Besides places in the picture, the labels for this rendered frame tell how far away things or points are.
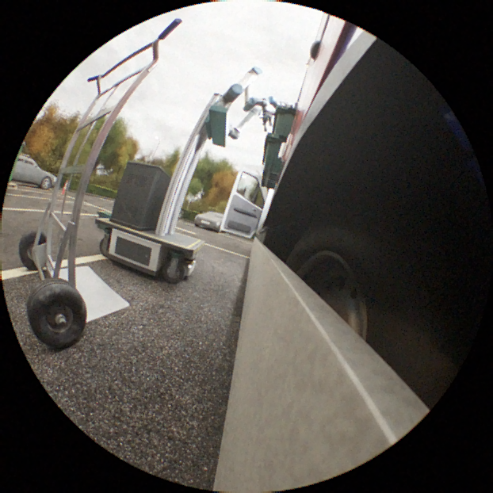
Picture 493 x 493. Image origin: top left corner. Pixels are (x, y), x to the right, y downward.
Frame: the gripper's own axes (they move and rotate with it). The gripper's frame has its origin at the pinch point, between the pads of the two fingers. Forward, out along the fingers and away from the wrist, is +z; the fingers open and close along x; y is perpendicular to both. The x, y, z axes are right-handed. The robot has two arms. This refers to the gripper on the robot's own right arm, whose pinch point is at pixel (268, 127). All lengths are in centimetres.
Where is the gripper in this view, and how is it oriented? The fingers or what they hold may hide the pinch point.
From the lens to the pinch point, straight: 157.2
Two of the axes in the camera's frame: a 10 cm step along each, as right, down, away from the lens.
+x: 2.2, 2.8, -9.4
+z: 0.7, 9.5, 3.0
